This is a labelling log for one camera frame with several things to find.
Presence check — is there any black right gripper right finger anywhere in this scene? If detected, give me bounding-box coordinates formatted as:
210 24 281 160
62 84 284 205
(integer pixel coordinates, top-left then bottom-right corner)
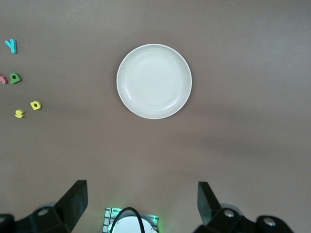
191 181 296 233

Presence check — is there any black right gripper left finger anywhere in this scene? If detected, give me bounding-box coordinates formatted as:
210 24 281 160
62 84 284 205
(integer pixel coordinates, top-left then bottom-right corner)
0 180 88 233

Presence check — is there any teal foam letter y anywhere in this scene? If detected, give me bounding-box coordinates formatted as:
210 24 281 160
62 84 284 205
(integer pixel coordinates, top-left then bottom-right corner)
4 38 18 54

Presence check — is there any brown table cover sheet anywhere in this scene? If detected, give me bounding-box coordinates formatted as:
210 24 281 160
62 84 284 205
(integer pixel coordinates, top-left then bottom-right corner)
0 0 311 233

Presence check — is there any beige plate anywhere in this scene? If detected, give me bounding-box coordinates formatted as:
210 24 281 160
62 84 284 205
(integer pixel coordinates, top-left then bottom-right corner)
116 43 193 120

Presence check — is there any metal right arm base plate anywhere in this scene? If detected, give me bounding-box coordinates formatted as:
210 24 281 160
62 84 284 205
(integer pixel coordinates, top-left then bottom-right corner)
102 207 160 233

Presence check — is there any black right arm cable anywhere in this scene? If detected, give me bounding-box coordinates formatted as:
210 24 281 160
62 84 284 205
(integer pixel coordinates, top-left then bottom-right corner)
112 207 146 233

